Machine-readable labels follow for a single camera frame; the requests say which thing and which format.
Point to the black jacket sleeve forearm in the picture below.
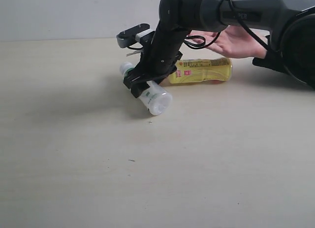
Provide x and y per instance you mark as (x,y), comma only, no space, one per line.
(273,61)

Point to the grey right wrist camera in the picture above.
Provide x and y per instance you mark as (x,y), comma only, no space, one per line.
(126,38)

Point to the white bottle green round label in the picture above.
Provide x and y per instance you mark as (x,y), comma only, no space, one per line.
(156,98)

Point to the yellow drink bottle red cap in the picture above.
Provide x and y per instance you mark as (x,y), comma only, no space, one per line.
(195,71)

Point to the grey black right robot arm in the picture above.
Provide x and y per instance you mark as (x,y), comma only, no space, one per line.
(291,43)

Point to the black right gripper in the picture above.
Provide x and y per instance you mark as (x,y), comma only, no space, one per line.
(158,59)

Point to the person's open bare hand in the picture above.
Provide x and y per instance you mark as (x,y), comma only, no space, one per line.
(234,42)

